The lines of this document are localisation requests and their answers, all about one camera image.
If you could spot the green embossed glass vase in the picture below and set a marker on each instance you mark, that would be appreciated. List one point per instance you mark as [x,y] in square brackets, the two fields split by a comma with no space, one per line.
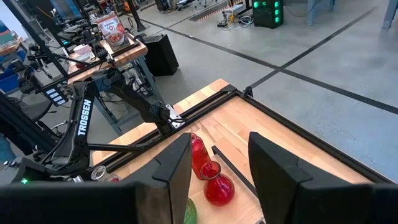
[191,214]

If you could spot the black computer with green lights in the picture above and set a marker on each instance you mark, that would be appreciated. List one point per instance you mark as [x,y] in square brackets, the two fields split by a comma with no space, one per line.
[267,15]

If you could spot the white pink container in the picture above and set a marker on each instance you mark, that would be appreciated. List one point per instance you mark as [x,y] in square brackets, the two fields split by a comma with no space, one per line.
[82,53]

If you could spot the black neighbouring robot arm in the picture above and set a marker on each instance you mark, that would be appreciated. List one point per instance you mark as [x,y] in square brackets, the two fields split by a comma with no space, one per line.
[40,59]

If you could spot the blue-grey table leg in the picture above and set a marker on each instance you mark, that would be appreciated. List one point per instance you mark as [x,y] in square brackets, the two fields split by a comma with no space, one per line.
[390,14]
[318,11]

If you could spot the red ribbed glass vase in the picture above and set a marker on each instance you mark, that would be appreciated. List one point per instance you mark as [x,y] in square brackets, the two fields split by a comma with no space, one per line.
[200,155]

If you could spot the black aluminium table frame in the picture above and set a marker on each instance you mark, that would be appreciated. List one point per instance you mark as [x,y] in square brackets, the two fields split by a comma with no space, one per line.
[217,99]

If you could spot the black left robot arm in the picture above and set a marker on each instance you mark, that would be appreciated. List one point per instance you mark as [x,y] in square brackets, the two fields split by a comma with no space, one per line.
[84,118]

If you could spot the blue storage bin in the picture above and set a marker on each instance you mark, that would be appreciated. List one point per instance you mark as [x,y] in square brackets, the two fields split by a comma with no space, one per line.
[9,81]

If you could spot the red bulbous glass vase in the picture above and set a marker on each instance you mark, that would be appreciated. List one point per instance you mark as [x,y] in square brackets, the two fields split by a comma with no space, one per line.
[219,189]

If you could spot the wooden side table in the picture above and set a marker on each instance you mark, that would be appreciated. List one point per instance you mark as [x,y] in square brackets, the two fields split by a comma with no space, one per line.
[130,56]

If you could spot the hazard-striped floor mat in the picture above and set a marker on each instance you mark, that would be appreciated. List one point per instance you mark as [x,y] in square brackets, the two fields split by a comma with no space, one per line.
[214,9]

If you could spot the black rig post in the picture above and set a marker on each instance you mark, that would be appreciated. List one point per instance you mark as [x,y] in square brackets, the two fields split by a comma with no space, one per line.
[37,40]

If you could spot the black frame clamp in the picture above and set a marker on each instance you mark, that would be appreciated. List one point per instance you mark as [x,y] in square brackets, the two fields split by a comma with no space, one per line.
[247,92]

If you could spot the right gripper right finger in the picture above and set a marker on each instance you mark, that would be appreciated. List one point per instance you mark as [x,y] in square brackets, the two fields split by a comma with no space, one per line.
[276,186]

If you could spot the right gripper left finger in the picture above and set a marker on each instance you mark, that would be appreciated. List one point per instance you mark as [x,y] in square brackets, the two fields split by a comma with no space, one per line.
[174,186]

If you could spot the cereal box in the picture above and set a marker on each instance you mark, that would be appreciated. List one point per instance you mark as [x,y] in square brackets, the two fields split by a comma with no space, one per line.
[113,31]

